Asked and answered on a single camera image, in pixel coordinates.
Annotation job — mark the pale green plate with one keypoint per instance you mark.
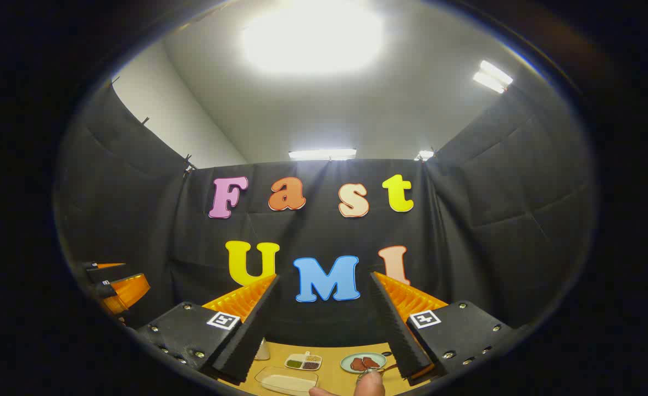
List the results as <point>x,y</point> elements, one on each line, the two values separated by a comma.
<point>347,360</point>

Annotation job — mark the twin tube ceiling light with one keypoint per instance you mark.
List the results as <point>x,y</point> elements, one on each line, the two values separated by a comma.
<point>492,76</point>

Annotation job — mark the white divided seasoning dish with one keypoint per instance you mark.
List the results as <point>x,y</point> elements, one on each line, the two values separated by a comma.
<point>303,361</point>

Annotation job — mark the large ceiling light panel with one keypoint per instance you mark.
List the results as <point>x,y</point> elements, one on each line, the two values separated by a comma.
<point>313,36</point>

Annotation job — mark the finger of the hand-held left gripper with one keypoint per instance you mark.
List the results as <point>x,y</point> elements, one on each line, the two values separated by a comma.
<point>128,291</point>
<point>90,266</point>

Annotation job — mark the black backdrop cloth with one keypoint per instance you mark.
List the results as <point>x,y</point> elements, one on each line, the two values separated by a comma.
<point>324,231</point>

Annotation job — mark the brown meat slice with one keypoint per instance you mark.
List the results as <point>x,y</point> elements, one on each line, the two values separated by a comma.
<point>358,364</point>
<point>371,362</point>

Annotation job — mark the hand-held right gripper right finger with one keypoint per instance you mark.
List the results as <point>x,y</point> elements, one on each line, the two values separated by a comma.
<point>398,330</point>

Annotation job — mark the white toaster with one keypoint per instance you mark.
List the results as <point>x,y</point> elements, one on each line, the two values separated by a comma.
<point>262,349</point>

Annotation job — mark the brown wooden spoon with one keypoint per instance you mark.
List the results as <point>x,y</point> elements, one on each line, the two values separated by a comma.
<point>389,368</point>

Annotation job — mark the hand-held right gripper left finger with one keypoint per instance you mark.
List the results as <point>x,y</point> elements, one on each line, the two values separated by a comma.
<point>255,330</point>

